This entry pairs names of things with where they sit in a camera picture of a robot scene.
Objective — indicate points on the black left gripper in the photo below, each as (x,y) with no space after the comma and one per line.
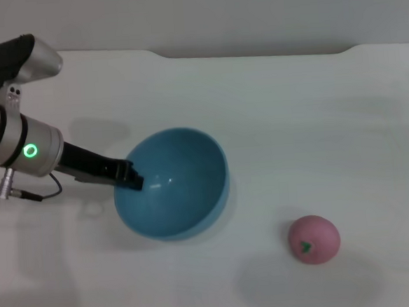
(82,161)

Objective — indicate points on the blue bowl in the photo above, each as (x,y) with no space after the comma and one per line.
(179,197)

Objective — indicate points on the pink toy peach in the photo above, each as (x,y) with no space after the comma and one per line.
(314,239)

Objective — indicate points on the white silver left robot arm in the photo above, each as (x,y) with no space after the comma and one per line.
(10,139)

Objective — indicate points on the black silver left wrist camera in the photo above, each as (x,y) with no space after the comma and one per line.
(19,62)

